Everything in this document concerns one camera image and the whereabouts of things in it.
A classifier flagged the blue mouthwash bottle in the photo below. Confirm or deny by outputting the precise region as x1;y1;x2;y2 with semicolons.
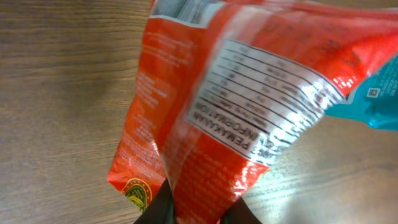
325;57;397;131

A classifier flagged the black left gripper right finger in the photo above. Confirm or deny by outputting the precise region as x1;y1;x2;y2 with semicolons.
220;198;261;224

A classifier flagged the orange snack bag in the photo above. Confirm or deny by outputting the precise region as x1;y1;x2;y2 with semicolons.
107;1;397;223

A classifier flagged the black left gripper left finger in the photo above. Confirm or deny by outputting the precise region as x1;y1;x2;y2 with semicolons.
134;179;174;224

